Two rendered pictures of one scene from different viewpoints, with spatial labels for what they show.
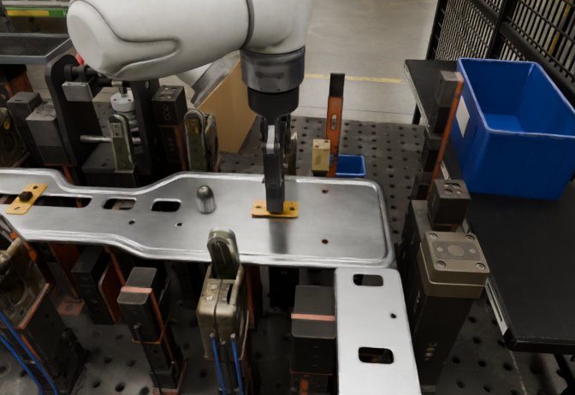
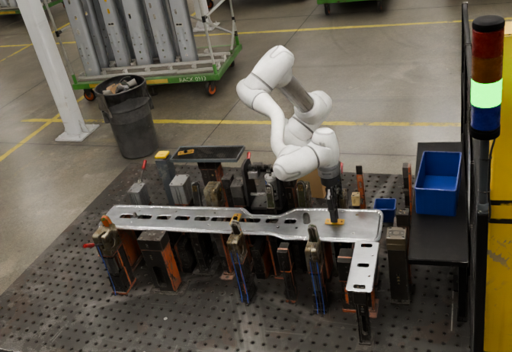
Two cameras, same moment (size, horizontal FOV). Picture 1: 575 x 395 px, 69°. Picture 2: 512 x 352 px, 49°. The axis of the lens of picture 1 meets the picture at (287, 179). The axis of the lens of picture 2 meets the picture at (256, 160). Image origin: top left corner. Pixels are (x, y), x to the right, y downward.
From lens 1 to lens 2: 179 cm
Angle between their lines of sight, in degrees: 17
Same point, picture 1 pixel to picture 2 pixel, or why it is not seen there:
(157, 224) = (287, 228)
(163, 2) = (296, 164)
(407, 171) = not seen: hidden behind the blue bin
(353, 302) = (359, 251)
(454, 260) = (394, 235)
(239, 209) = (320, 222)
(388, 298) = (372, 251)
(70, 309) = not seen: hidden behind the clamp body
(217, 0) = (309, 160)
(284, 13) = (328, 158)
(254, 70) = (321, 172)
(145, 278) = (285, 245)
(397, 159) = not seen: hidden behind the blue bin
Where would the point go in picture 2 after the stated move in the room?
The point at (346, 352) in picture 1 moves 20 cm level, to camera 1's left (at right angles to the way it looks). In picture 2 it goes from (353, 264) to (303, 264)
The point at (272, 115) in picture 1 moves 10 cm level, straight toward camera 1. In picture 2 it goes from (328, 186) to (327, 200)
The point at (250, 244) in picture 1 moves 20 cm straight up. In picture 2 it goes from (324, 234) to (318, 196)
